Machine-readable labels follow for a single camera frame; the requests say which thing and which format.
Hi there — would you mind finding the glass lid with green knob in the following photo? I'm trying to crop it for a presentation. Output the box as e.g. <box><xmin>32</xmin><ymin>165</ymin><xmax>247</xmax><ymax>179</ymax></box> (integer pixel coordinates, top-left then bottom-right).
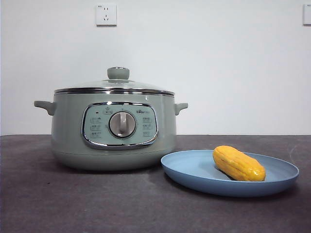
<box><xmin>54</xmin><ymin>67</ymin><xmax>175</xmax><ymax>96</ymax></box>

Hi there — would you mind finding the yellow corn cob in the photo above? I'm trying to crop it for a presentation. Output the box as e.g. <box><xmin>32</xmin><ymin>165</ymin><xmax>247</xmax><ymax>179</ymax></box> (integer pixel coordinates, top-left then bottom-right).
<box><xmin>213</xmin><ymin>145</ymin><xmax>266</xmax><ymax>182</ymax></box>

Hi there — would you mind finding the blue round plate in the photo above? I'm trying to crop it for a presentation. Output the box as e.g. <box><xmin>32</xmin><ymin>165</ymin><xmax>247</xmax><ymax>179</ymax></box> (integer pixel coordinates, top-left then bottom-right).
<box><xmin>160</xmin><ymin>150</ymin><xmax>300</xmax><ymax>197</ymax></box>

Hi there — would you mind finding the pale green electric steamer pot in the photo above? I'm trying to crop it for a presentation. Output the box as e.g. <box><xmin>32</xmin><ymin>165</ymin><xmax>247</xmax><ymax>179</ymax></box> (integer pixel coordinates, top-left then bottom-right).
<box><xmin>34</xmin><ymin>93</ymin><xmax>189</xmax><ymax>172</ymax></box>

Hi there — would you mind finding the white wall power socket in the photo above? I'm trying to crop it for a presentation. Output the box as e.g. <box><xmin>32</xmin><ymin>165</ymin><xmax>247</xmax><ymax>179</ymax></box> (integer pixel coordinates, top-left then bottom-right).
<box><xmin>95</xmin><ymin>4</ymin><xmax>117</xmax><ymax>27</ymax></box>

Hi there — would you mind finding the white wall switch plate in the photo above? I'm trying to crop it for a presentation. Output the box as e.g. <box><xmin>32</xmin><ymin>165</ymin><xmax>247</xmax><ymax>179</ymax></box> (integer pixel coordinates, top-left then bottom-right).
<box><xmin>302</xmin><ymin>4</ymin><xmax>311</xmax><ymax>26</ymax></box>

